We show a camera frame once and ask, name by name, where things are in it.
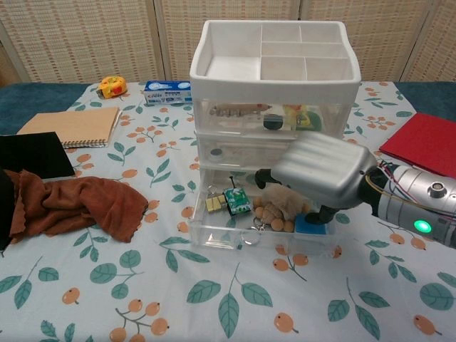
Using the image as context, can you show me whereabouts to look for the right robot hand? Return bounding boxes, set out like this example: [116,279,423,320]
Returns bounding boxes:
[254,132,384,225]

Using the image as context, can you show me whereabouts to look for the clear plastic drawer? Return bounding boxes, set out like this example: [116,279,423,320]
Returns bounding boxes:
[187,167,338,252]

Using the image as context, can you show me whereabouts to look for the clear drawer with black cap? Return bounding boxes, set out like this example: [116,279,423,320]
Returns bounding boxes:
[197,130,343,167]

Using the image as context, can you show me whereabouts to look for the white plastic drawer organizer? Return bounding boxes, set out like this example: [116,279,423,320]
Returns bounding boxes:
[189,19,358,170]

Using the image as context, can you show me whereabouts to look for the clear drawer with wooden tool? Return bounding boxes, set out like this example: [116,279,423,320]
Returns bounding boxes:
[192,99,352,138]

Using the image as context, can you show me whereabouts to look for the yellow green packet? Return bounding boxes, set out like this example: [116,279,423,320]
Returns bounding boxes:
[283,105,323,129]

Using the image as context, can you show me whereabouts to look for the blue white sponge block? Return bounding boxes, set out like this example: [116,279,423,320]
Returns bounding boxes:
[294,212,329,236]

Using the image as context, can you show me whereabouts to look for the black round container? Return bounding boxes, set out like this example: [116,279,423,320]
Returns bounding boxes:
[263,113,284,130]

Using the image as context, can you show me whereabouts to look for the green circuit board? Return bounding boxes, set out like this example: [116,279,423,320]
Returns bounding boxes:
[223,176,252,217]

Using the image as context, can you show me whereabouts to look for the red spiral notebook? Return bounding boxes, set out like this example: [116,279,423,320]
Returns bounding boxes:
[378,112,456,179]

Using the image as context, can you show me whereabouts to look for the wooden tool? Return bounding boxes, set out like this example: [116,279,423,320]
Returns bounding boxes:
[209,103,271,118]

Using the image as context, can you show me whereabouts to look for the yellow binder clips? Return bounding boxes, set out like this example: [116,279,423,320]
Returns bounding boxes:
[205,185,229,211]

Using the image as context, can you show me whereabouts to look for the floral fruit print tablecloth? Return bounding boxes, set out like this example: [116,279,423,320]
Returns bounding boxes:
[0,81,456,342]

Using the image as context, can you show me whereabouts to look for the blue toothpaste box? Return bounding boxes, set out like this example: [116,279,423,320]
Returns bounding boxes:
[144,80,193,106]

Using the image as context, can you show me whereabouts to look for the yellow tape measure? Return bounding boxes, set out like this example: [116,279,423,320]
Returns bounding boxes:
[98,76,128,100]

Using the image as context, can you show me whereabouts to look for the brown cloth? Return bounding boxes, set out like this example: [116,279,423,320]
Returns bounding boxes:
[3,169,150,245]

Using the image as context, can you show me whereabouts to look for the kraft spiral notebook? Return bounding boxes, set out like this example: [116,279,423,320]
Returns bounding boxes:
[16,106,123,149]

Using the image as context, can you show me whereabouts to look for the woven folding screen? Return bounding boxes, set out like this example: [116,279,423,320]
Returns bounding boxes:
[0,0,456,86]

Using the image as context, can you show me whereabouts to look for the black cardboard box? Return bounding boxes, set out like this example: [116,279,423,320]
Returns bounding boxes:
[0,131,76,250]

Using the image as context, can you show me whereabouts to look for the brown plush keychain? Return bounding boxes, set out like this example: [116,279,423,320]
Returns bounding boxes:
[253,183,311,232]

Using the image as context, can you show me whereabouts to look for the metal key ring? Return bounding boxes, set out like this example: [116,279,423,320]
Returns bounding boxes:
[240,217,266,247]

